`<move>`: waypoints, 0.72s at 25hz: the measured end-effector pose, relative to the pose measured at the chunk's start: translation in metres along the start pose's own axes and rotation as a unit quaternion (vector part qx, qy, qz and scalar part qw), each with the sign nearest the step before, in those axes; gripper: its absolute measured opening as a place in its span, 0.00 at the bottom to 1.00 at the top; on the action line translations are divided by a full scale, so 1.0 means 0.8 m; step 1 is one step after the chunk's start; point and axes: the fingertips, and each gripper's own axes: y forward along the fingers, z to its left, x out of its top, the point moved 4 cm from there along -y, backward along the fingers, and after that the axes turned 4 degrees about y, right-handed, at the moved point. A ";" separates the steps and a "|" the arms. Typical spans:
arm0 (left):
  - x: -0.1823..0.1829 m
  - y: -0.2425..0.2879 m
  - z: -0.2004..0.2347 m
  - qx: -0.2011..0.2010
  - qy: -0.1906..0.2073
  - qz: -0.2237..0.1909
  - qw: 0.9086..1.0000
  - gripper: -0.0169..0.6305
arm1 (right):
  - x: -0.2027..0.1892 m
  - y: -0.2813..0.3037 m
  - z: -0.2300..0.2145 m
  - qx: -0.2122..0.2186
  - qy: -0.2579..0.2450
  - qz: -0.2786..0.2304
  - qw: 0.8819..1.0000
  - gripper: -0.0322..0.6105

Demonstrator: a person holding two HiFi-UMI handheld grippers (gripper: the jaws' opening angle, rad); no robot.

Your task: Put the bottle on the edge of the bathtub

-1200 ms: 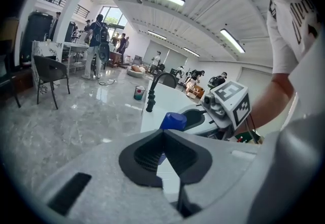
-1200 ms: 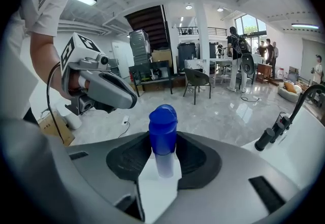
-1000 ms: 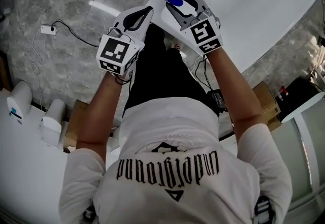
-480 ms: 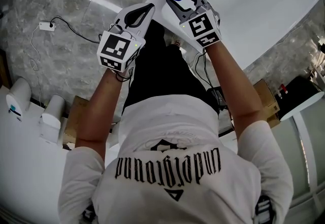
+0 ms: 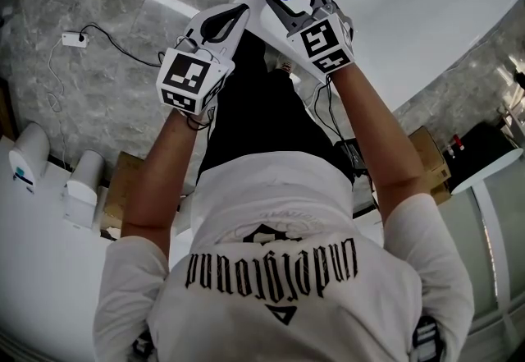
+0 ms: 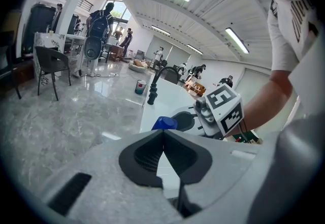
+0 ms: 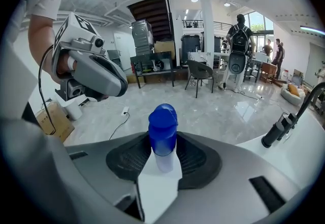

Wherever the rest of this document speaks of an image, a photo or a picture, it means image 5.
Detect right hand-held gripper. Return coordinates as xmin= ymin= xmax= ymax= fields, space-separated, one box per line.
xmin=264 ymin=0 xmax=356 ymax=76

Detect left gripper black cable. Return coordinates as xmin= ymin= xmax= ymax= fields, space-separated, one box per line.
xmin=186 ymin=105 xmax=217 ymax=132

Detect person's right forearm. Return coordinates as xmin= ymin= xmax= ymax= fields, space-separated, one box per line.
xmin=326 ymin=62 xmax=424 ymax=227

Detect brown cardboard box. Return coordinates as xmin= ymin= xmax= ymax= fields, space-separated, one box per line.
xmin=99 ymin=149 xmax=145 ymax=241

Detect white rounded dispenser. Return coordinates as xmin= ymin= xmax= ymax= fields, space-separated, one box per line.
xmin=61 ymin=149 xmax=107 ymax=230

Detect person's left forearm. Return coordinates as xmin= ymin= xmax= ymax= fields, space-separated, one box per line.
xmin=120 ymin=107 xmax=215 ymax=259

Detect red capped bottle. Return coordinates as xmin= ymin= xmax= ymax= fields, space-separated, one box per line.
xmin=445 ymin=136 xmax=467 ymax=159

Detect black trousers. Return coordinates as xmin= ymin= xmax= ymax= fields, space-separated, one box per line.
xmin=196 ymin=29 xmax=356 ymax=186

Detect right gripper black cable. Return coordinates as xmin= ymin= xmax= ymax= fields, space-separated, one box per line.
xmin=312 ymin=72 xmax=358 ymax=156

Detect black white shoulder strap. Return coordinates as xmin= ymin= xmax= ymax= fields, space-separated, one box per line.
xmin=130 ymin=329 xmax=155 ymax=362
xmin=411 ymin=314 xmax=446 ymax=362

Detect white power strip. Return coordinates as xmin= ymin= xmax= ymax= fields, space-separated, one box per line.
xmin=62 ymin=31 xmax=90 ymax=49

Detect white framed glass panel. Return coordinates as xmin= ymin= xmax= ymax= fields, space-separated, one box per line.
xmin=434 ymin=154 xmax=525 ymax=362

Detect black battery pack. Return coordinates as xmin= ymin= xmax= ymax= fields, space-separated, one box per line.
xmin=334 ymin=137 xmax=369 ymax=180

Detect white printed T-shirt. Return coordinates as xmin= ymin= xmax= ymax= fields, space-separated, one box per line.
xmin=92 ymin=150 xmax=477 ymax=362

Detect black power cable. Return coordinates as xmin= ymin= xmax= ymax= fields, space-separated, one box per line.
xmin=78 ymin=22 xmax=166 ymax=68

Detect thin white power cable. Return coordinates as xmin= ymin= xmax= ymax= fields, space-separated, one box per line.
xmin=45 ymin=42 xmax=74 ymax=172

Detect white dispenser blue label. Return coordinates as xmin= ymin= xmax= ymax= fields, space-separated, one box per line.
xmin=7 ymin=121 xmax=51 ymax=194

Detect white bathtub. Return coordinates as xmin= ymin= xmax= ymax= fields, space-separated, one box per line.
xmin=228 ymin=0 xmax=525 ymax=113

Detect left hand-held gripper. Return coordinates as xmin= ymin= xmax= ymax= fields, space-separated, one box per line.
xmin=155 ymin=2 xmax=252 ymax=117

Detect large printed cardboard box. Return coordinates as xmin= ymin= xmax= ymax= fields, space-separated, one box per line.
xmin=407 ymin=125 xmax=453 ymax=206

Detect black round basin white rim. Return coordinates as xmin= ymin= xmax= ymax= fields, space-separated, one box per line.
xmin=448 ymin=121 xmax=525 ymax=196

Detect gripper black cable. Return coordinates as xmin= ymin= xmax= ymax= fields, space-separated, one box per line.
xmin=186 ymin=105 xmax=217 ymax=132
xmin=312 ymin=72 xmax=358 ymax=156

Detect small white gripper camera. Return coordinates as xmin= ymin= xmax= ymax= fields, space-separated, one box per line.
xmin=176 ymin=35 xmax=199 ymax=53

